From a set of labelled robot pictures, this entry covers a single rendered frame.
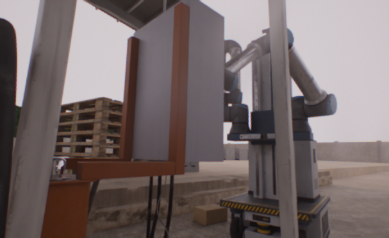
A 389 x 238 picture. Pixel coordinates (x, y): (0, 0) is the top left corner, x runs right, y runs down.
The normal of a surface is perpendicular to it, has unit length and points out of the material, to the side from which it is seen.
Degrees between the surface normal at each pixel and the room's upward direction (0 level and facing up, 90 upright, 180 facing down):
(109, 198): 89
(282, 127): 99
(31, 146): 93
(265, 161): 90
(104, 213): 88
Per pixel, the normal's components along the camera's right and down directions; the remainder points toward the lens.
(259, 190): -0.59, -0.14
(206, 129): 0.68, -0.09
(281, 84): -0.73, 0.04
